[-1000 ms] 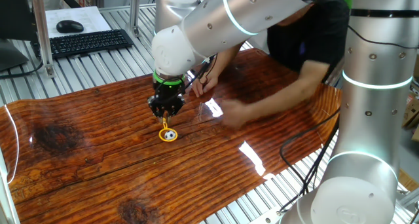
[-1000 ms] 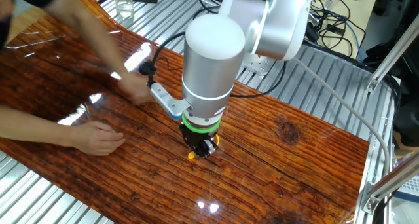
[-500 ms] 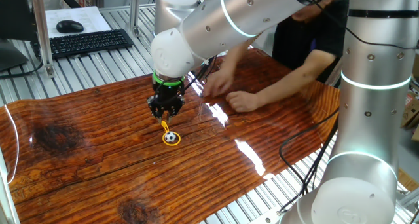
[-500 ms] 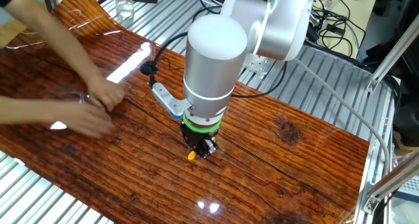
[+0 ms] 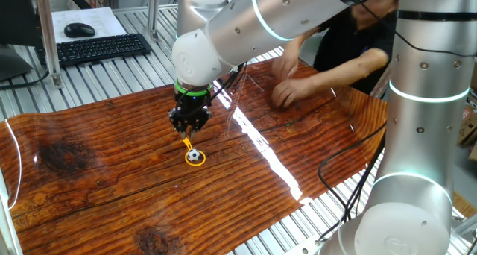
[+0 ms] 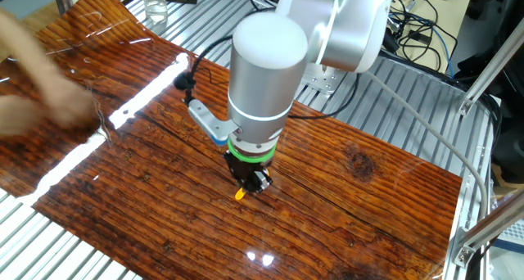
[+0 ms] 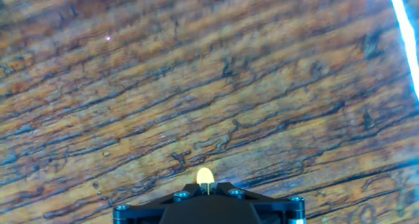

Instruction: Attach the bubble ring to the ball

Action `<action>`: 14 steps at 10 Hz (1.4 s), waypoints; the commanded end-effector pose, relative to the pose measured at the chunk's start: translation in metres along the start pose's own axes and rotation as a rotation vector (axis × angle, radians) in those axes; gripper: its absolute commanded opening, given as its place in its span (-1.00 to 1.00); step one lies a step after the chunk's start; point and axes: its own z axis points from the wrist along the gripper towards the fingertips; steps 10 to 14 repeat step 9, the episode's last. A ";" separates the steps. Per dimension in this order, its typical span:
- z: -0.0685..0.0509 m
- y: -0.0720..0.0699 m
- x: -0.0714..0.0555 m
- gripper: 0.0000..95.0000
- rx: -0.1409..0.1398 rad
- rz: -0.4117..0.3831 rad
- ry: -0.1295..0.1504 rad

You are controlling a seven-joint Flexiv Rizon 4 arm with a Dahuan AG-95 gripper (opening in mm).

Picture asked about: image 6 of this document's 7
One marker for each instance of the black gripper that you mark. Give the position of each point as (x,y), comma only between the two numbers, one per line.
(245,168)

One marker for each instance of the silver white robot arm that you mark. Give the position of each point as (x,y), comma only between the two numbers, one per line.
(266,75)

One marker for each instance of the blurred bare human hand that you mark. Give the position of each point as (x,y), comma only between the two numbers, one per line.
(49,87)

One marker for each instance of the wood pattern table mat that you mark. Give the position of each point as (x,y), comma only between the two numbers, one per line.
(327,198)

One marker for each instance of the clear glass jar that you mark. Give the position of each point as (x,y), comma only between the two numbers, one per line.
(154,3)

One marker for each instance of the silver camera mount bracket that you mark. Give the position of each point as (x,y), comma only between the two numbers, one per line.
(206,118)

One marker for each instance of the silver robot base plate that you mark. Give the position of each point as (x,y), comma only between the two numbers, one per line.
(325,78)

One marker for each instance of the aluminium frame strut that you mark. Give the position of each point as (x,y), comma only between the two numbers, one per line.
(491,65)
(487,228)

